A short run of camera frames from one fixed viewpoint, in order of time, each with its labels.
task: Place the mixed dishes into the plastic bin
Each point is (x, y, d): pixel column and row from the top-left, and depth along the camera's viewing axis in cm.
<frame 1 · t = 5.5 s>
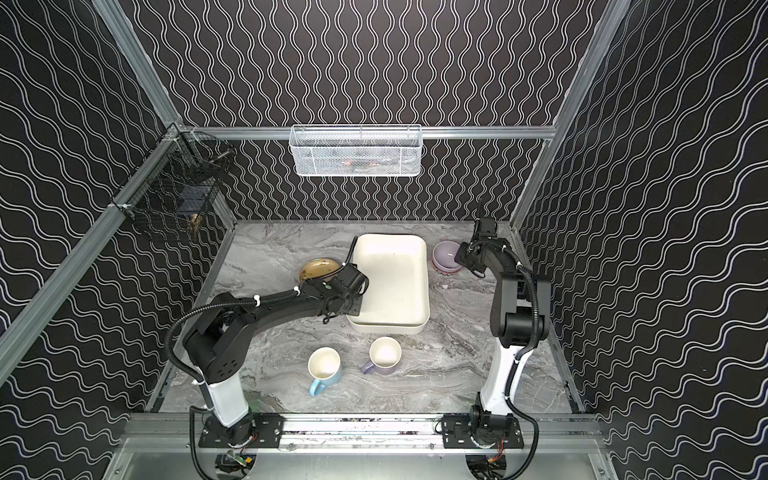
left hand: (354, 300, 93), fingers open
right hand: (466, 259, 101), fingers closed
white plastic bin: (396, 299, 98), point 3 cm above the table
light blue mug: (324, 365, 85), point 2 cm above the table
lavender mug: (385, 355, 89), on the table

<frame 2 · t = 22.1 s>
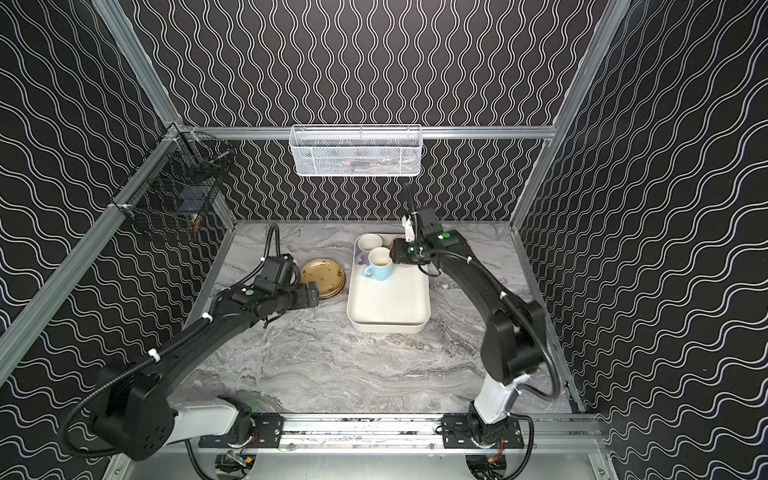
left hand: (304, 292, 85), fingers open
right hand: (398, 254, 87), fingers open
light blue mug: (380, 265, 98), point 10 cm above the table
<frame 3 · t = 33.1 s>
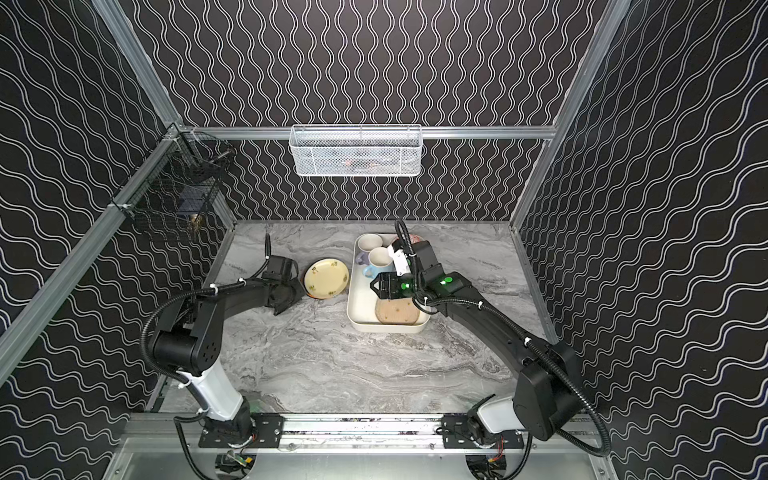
left hand: (301, 293, 99), fingers closed
right hand: (382, 284, 81), fingers open
amber glass plate: (397, 311, 98), on the table
cream yellow plate: (326, 278, 102), point 4 cm above the table
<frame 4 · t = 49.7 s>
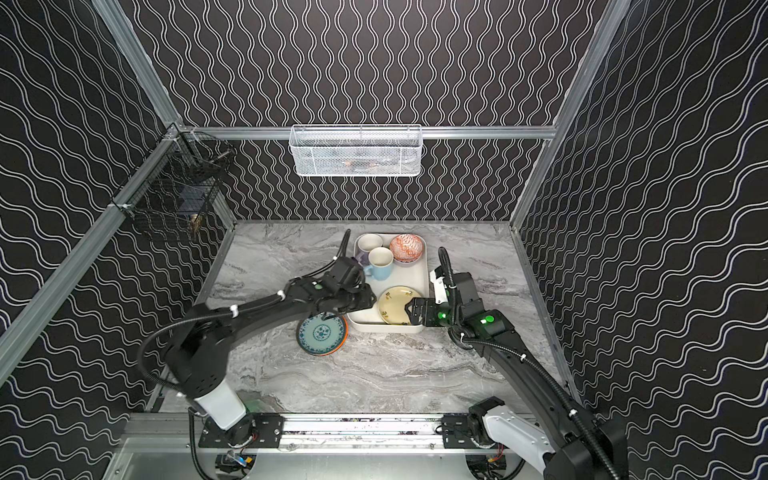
left hand: (373, 294, 86), fingers open
right hand: (420, 307, 80), fingers open
cream yellow plate: (392, 302, 97), point 3 cm above the table
teal patterned plate: (319, 336, 92), on the table
orange plate: (343, 340, 90), point 2 cm above the table
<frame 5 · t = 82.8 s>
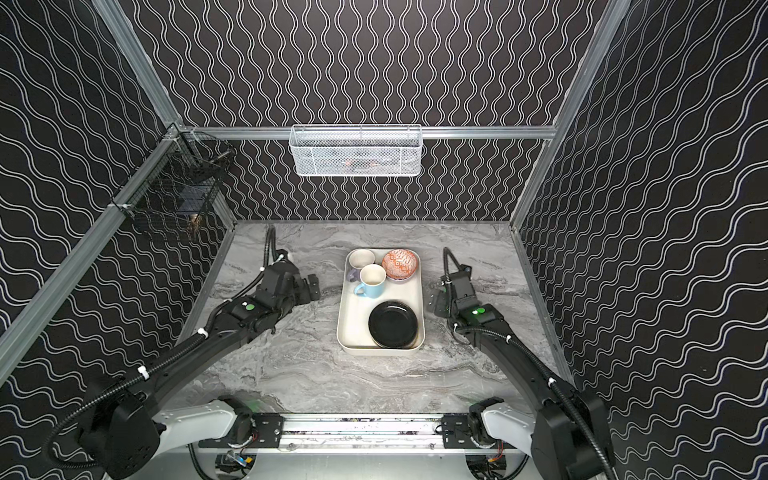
left hand: (302, 280, 83), fingers open
right hand: (451, 300, 86), fingers open
black plate: (393, 324, 90), point 5 cm above the table
